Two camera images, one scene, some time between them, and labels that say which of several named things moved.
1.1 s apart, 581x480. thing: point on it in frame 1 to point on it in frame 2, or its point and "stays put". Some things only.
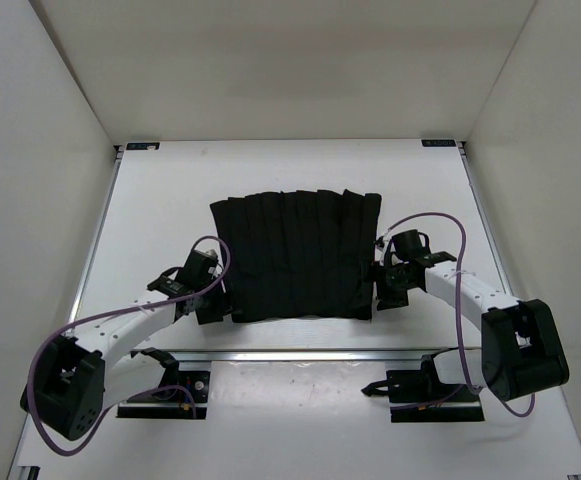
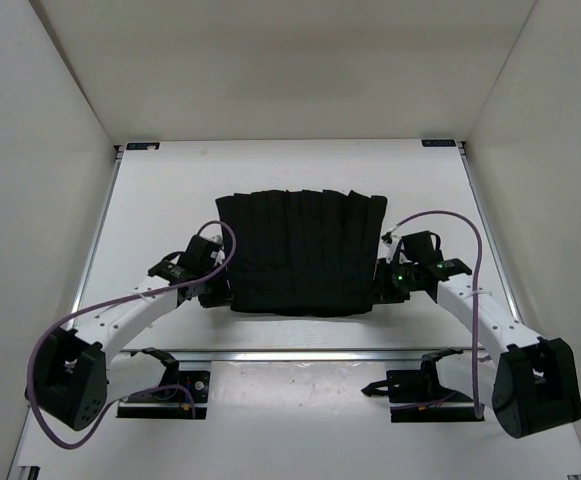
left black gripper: x=225 y=304 to x=223 y=296
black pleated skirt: x=299 y=253 stays put
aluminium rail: x=286 y=356 stays put
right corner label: x=438 y=143 stays put
